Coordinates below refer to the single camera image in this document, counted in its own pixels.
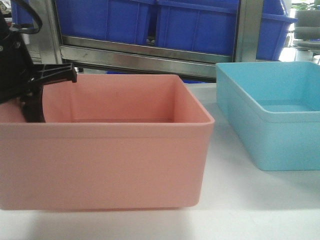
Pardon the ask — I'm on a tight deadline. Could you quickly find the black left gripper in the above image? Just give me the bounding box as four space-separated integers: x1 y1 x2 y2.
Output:
0 17 77 123

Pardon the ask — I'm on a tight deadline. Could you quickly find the pink plastic box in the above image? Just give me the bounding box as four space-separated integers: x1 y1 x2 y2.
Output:
0 74 215 210

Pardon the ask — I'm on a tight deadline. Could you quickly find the light blue plastic box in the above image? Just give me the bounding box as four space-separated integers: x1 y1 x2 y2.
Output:
216 61 320 171

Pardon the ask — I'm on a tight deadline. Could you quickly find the stainless steel shelf rack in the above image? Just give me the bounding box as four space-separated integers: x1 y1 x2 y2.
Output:
30 0 264 82

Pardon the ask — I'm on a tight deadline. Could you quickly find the large blue crate left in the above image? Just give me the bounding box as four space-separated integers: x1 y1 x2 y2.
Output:
55 0 156 45

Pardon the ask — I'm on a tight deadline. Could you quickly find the large blue crate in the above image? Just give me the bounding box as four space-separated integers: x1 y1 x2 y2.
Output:
55 0 156 45
155 0 297 61

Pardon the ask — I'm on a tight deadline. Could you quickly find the large blue crate right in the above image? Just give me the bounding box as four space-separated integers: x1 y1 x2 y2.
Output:
155 0 297 61

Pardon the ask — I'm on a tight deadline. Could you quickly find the grey office chair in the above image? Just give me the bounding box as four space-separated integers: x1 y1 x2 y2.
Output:
293 9 320 50

